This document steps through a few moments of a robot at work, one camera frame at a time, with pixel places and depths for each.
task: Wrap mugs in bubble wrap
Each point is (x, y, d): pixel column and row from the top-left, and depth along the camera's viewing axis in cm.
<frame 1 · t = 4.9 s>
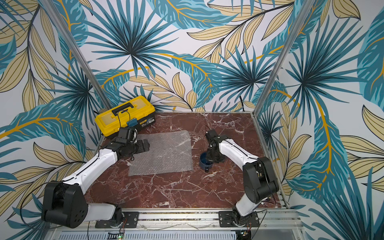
left hand: (141, 148, 86), fingers open
right hand: (212, 160, 89), fingers closed
yellow black toolbox: (138, 112, 99), point 17 cm above the table
clear bubble wrap sheet: (169, 151, 99), on the table
dark blue mug: (204, 162, 87), point 8 cm above the table

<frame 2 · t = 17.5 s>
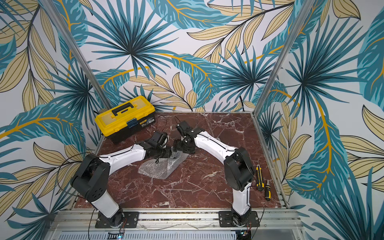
left hand: (169, 154, 90), fingers open
right hand: (179, 150, 87), fingers open
yellow black screwdriver: (268, 191, 83), point 2 cm above the table
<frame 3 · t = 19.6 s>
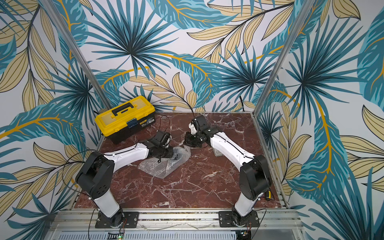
left hand: (171, 155, 91), fingers closed
right hand: (182, 142, 83), fingers closed
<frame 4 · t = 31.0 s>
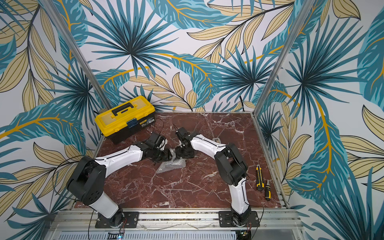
left hand: (170, 160, 88), fingers open
right hand: (180, 156, 92), fingers open
clear bubble wrap sheet: (175, 163, 84), point 10 cm above the table
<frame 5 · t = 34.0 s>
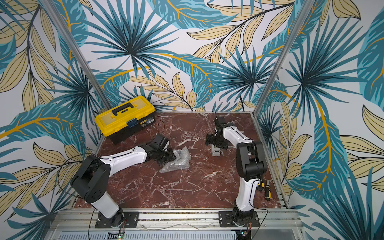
left hand: (174, 160, 88), fingers open
right hand: (213, 144, 98), fingers open
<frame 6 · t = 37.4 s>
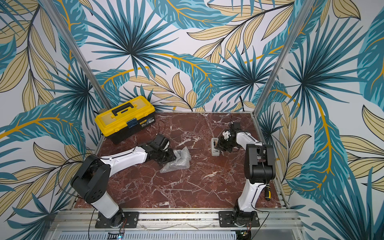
left hand: (175, 160, 88), fingers open
right hand: (216, 146, 96), fingers closed
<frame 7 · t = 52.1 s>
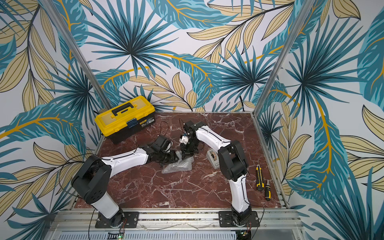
left hand: (177, 161, 87), fingers open
right hand: (182, 157, 87), fingers closed
clear bubble wrap sheet: (182, 165, 83), point 10 cm above the table
